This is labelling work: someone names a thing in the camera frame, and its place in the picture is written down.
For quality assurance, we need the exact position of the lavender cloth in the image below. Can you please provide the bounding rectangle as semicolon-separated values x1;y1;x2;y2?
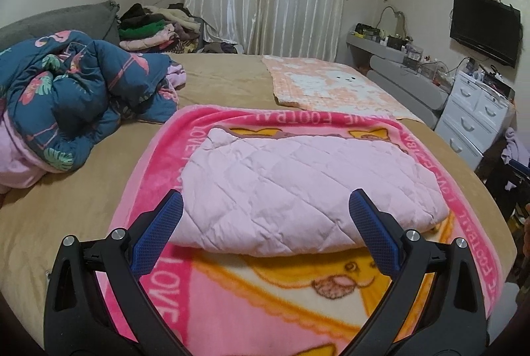
503;127;530;167

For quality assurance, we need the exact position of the pink printed fleece blanket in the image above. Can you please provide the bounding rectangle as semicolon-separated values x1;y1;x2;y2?
95;104;506;356

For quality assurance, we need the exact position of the bed with tan sheet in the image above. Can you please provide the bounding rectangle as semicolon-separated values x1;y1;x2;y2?
0;53;518;356

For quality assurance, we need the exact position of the clutter of small desk items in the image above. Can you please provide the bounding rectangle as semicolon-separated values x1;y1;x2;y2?
355;22;454;80

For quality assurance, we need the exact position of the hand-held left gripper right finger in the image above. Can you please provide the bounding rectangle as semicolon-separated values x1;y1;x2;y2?
331;188;489;356

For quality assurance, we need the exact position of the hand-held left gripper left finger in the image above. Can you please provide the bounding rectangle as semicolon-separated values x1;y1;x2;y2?
43;188;191;356

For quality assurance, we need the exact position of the pile of folded clothes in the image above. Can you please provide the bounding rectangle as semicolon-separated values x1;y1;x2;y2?
118;2;245;55

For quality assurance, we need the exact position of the orange and white printed blanket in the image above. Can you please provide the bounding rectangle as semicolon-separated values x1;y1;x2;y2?
262;55;425;122

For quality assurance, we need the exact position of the grey cluttered shelf desk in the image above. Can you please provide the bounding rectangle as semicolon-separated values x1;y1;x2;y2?
370;54;450;129

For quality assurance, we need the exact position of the dark teal flamingo print quilt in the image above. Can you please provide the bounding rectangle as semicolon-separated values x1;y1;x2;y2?
0;30;187;195

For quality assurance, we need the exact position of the white drawer cabinet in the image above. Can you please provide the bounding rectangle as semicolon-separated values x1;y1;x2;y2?
435;70;516;170

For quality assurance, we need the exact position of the black flat television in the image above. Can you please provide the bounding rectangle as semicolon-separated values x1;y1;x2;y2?
449;0;521;69

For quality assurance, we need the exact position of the grey pillow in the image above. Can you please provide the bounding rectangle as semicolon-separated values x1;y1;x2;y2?
0;0;122;50

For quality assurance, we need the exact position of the pink quilted jacket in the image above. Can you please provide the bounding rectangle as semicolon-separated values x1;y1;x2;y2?
170;126;452;257

